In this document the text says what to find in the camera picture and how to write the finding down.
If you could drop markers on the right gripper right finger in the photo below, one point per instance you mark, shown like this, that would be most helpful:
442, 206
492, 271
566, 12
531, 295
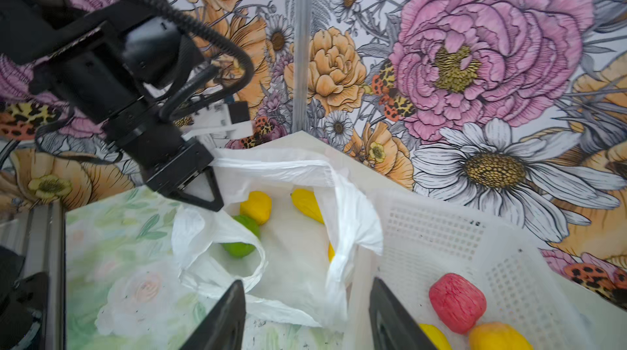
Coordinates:
393, 328

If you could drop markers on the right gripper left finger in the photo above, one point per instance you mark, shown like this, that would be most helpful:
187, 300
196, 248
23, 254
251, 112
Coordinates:
223, 327

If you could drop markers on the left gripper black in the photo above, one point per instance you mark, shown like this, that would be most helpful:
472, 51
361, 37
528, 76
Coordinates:
131, 83

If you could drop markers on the pink toy fruit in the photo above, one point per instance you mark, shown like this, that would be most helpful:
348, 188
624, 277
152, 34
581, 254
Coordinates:
457, 302

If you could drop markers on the white plastic bag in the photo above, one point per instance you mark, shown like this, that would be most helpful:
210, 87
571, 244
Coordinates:
301, 270

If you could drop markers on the yellow ridged toy starfruit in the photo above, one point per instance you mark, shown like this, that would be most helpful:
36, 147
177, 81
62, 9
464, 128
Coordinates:
305, 202

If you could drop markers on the yellow toy fruit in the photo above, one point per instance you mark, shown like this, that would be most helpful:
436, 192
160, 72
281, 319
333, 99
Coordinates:
497, 336

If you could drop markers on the yellow toy banana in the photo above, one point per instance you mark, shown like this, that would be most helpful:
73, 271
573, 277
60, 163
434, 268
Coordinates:
436, 337

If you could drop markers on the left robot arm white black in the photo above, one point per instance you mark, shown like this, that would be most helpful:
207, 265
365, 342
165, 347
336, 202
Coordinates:
33, 31

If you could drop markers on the green toy fruit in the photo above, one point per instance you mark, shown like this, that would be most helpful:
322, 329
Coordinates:
239, 247

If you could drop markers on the yellow toy lemon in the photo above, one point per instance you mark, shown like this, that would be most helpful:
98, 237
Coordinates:
257, 207

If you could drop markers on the white perforated plastic basket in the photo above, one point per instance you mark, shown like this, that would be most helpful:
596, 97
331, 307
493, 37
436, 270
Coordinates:
425, 239

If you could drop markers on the aluminium front rail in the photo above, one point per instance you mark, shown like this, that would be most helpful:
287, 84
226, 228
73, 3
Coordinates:
38, 235

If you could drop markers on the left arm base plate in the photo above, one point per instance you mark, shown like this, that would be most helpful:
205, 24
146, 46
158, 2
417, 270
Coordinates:
24, 302

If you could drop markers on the left aluminium corner post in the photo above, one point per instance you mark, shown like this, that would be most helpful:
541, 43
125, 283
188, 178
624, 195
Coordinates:
303, 12

